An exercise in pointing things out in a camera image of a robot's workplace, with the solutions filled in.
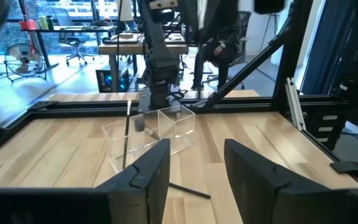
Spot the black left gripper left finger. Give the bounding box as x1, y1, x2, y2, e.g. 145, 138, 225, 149
0, 138, 172, 224

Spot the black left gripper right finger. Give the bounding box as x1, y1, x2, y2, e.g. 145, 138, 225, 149
224, 138, 358, 224

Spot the thin black makeup brush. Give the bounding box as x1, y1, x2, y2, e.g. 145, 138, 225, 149
168, 182, 212, 200
122, 100, 132, 170

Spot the round-head black makeup brush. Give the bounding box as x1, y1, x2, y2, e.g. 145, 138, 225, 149
133, 114, 162, 141

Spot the black drawer unit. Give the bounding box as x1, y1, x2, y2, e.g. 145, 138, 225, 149
301, 104, 346, 152

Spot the silver aluminium bar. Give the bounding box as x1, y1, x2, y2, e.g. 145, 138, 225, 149
284, 77, 307, 132

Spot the black computer tower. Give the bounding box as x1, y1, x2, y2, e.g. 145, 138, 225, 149
94, 68, 131, 93

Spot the wooden table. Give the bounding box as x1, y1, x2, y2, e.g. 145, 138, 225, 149
97, 30, 190, 93

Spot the office chair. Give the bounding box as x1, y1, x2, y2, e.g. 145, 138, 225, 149
52, 7, 89, 67

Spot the dark blue curtain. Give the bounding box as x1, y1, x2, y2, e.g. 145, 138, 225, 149
301, 0, 358, 96

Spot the person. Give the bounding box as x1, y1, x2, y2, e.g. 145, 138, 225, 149
190, 0, 245, 91

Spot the black desk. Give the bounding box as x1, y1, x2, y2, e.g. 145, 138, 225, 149
19, 25, 118, 68

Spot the floor fan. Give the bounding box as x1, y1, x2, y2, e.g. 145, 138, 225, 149
3, 42, 47, 83

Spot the red container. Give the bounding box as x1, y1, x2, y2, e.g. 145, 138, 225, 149
19, 19, 37, 31

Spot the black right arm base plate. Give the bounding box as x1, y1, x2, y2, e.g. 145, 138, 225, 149
137, 88, 185, 113

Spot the black aluminium table frame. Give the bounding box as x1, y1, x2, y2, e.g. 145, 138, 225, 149
0, 0, 358, 190

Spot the small black bracket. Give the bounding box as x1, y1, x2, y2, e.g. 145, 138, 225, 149
329, 161, 358, 175

